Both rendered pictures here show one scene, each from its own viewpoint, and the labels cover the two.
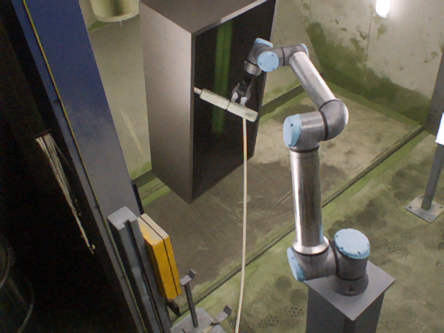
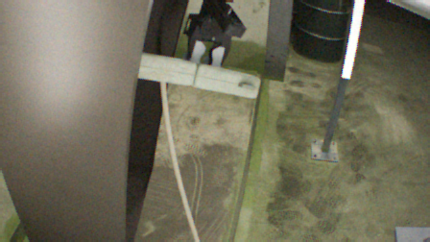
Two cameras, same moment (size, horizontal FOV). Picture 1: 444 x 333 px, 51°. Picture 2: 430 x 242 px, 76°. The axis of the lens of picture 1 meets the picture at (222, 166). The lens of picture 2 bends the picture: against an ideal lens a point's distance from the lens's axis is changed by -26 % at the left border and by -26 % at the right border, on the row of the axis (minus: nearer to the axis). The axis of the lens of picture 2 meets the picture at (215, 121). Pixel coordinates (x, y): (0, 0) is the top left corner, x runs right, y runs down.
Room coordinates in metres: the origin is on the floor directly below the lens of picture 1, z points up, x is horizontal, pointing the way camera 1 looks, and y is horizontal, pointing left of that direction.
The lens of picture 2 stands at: (1.55, 0.33, 1.53)
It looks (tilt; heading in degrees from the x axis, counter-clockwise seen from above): 38 degrees down; 315
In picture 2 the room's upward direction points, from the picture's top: 3 degrees clockwise
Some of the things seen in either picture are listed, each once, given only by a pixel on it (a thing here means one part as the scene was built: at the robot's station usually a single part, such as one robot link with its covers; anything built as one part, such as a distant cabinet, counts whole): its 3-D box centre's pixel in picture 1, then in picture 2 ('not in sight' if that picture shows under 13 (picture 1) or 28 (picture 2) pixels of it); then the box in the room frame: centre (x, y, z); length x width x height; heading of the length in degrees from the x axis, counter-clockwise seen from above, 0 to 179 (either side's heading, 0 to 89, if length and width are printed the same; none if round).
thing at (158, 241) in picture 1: (156, 259); not in sight; (0.86, 0.22, 1.42); 0.12 x 0.06 x 0.26; 36
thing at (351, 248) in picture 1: (348, 252); not in sight; (1.26, -0.50, 0.83); 0.17 x 0.15 x 0.18; 96
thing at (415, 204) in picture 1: (425, 208); (324, 150); (2.20, -1.38, 0.01); 0.20 x 0.20 x 0.01; 36
